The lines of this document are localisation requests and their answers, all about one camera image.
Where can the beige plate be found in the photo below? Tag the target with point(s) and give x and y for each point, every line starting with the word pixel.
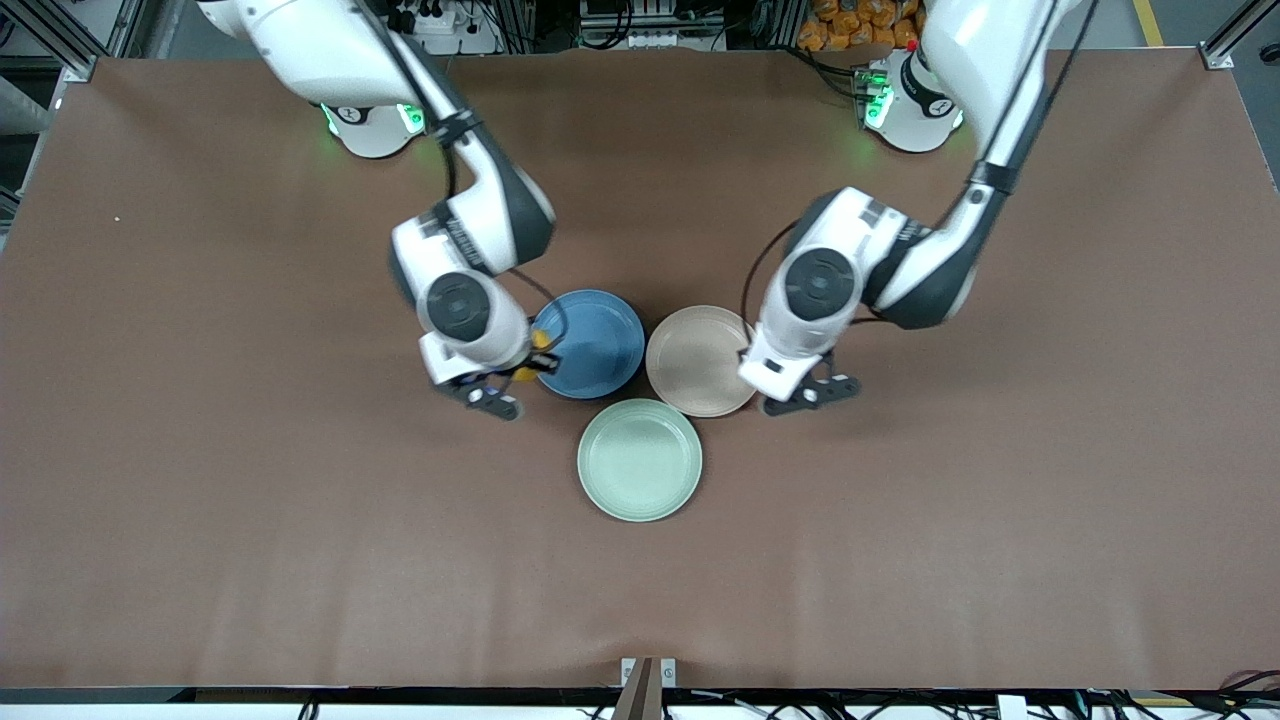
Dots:
pixel 700 365

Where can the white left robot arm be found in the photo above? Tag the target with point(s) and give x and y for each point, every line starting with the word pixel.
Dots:
pixel 850 240

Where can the yellow lemon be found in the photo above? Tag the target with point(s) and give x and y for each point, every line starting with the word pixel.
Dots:
pixel 540 340

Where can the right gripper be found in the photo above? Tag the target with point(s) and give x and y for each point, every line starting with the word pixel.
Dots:
pixel 521 368

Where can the light green plate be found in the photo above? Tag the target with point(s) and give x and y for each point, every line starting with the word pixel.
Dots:
pixel 640 460

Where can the white power strip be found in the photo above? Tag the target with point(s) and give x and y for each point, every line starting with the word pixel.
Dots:
pixel 440 22

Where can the metal table edge bracket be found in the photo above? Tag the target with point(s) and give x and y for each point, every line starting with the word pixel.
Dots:
pixel 647 680

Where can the blue plate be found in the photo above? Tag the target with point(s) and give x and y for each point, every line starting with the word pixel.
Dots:
pixel 595 345

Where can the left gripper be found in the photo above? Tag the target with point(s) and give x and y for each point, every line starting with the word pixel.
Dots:
pixel 742 353

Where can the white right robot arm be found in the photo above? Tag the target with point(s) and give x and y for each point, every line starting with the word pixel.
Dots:
pixel 470 225

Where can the aluminium frame post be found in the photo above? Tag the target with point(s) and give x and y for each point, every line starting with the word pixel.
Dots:
pixel 55 35
pixel 1235 35

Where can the bag of oranges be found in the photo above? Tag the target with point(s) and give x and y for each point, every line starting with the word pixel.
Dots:
pixel 855 25

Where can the brown table cover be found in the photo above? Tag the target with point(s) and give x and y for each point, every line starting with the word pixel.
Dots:
pixel 400 580

